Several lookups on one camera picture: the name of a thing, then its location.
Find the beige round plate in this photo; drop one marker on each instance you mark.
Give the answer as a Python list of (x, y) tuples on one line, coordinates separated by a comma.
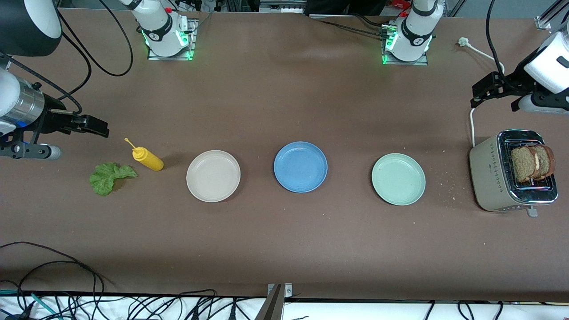
[(213, 176)]

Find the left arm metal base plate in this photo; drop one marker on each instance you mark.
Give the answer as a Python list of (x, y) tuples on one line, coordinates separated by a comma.
[(424, 62)]

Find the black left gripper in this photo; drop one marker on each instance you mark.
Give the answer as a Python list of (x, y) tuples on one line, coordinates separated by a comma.
[(512, 85)]

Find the green lettuce leaf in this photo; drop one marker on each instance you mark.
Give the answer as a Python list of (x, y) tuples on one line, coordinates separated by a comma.
[(104, 178)]

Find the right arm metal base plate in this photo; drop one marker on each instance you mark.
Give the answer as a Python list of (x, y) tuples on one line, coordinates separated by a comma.
[(192, 49)]

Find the square brown bread slice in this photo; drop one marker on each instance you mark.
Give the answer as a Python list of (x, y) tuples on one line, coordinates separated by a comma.
[(523, 163)]

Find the grey metal camera post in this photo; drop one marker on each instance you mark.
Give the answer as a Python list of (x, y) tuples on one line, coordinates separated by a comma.
[(273, 306)]

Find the blue round plate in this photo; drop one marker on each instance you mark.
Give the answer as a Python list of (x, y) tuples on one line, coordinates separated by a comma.
[(300, 167)]

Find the silver beige toaster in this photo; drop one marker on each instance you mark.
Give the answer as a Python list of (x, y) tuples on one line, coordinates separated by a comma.
[(489, 178)]

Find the yellow mustard squeeze bottle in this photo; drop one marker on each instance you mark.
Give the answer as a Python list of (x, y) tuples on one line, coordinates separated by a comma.
[(151, 162)]

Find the light green round plate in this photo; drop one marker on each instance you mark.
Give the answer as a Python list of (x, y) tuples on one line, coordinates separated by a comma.
[(398, 179)]

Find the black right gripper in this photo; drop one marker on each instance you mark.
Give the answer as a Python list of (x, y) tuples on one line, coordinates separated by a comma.
[(51, 116)]

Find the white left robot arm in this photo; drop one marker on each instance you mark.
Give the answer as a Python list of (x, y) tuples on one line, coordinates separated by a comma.
[(415, 31)]

